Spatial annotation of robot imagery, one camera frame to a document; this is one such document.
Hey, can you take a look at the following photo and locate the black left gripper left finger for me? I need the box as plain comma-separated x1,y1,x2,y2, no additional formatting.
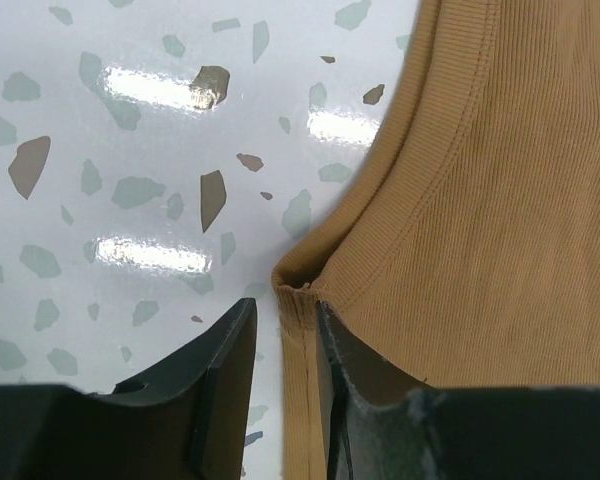
0,298,257,479

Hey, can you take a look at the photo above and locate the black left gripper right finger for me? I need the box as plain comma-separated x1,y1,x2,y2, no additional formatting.
316,302,600,479

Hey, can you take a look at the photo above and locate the tan ribbed tank top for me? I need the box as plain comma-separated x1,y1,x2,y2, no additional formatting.
272,1,600,479

